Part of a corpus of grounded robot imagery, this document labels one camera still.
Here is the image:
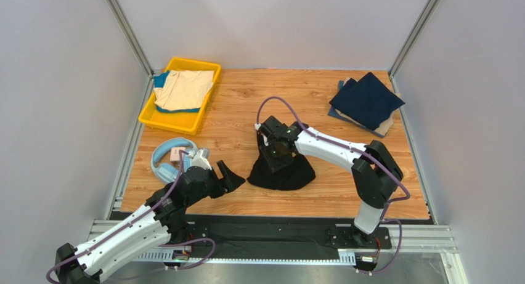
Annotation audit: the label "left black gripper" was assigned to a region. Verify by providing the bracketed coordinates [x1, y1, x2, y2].
[186, 159, 245, 206]

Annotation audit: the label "black t shirt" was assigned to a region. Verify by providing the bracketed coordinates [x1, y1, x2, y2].
[247, 138, 316, 191]

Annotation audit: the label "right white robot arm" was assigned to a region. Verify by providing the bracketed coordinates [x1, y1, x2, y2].
[254, 116, 404, 235]

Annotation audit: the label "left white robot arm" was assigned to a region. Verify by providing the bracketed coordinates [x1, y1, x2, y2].
[46, 161, 245, 283]

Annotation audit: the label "small pink box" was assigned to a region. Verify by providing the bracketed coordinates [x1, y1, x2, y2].
[169, 147, 186, 163]

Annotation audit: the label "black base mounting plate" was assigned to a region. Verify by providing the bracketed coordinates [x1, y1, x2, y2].
[170, 214, 395, 260]

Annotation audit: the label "light blue headphones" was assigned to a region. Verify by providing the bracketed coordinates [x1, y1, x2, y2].
[150, 137, 198, 184]

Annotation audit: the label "cream t shirt in tray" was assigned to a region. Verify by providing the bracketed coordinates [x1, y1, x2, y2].
[155, 71, 213, 110]

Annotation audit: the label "folded navy t shirt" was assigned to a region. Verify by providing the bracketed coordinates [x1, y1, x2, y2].
[330, 72, 405, 130]

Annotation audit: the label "teal t shirt in tray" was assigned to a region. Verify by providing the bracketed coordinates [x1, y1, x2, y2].
[153, 70, 200, 113]

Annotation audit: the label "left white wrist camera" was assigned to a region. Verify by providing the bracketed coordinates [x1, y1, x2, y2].
[189, 147, 212, 170]

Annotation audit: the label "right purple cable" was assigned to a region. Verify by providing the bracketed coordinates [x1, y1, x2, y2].
[256, 95, 412, 275]

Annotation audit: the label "purple cable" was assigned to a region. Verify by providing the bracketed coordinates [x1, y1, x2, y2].
[45, 148, 216, 284]
[256, 95, 412, 275]

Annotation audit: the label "aluminium frame rail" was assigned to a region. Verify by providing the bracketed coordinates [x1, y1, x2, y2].
[104, 0, 154, 220]

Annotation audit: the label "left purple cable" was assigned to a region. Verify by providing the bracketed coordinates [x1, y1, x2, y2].
[45, 148, 216, 284]

